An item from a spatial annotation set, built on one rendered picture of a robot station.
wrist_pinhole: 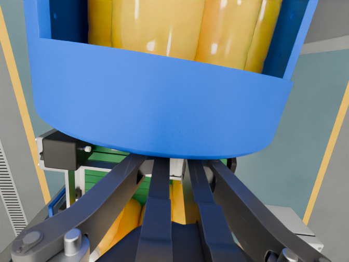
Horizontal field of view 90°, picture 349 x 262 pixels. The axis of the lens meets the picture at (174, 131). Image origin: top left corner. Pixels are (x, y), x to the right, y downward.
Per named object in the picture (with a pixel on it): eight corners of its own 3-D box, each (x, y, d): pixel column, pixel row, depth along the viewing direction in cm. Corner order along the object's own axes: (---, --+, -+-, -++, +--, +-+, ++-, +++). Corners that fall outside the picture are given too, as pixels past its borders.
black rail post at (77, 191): (81, 189, 52) (66, 209, 44) (82, 197, 53) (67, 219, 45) (74, 188, 52) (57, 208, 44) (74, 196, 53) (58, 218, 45)
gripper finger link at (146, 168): (166, 179, 15) (130, 174, 14) (167, 152, 19) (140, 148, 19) (169, 163, 14) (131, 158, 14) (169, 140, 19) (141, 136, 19)
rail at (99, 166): (231, 177, 45) (236, 184, 43) (231, 180, 46) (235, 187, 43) (74, 157, 43) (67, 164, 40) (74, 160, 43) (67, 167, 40)
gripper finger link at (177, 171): (178, 147, 15) (186, 148, 15) (176, 124, 22) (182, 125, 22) (173, 176, 16) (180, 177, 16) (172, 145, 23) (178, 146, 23)
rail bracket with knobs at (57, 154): (103, 128, 46) (84, 144, 36) (102, 153, 48) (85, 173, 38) (64, 122, 45) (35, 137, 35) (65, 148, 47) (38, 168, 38)
